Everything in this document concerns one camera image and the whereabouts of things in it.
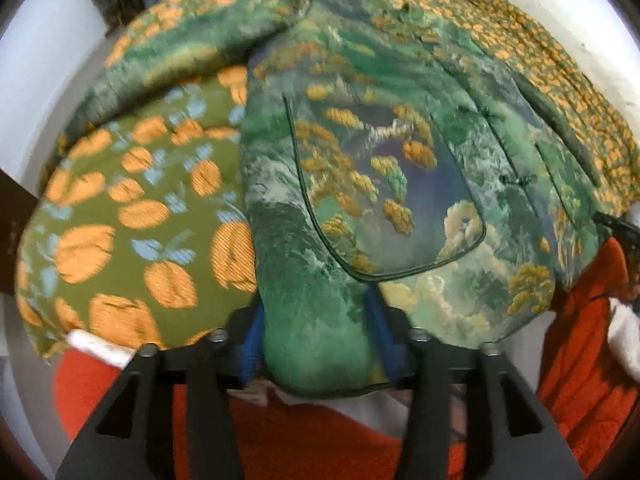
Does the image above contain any green landscape print jacket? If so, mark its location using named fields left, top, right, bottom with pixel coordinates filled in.
left=65, top=0, right=608, bottom=400

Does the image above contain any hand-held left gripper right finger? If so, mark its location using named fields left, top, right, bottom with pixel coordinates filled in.
left=362, top=291, right=584, bottom=480

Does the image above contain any dark wooden furniture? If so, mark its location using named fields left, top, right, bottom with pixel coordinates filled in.
left=0, top=167, right=41, bottom=296

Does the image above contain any white bed sheet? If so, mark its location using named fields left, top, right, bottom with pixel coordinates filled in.
left=475, top=0, right=640, bottom=126

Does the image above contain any person's red fleece top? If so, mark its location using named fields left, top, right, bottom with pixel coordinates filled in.
left=52, top=350, right=468, bottom=480

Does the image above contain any olive bedspread with orange print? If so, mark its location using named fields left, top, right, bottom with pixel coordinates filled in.
left=15, top=0, right=640, bottom=361

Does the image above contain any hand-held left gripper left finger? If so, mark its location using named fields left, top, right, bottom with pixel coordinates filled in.
left=56, top=305, right=266, bottom=480

